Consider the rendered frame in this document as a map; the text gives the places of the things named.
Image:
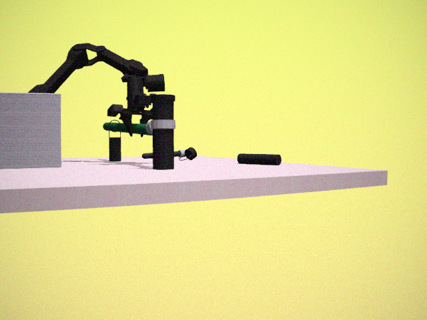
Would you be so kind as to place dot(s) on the green cylinder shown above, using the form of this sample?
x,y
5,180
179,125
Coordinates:
x,y
120,127

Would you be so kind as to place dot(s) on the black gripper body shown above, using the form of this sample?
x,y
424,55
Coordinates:
x,y
114,110

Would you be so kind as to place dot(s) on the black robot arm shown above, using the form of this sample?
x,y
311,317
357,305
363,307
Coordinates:
x,y
134,73

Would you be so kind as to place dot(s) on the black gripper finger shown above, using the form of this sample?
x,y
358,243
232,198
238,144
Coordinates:
x,y
127,120
145,119

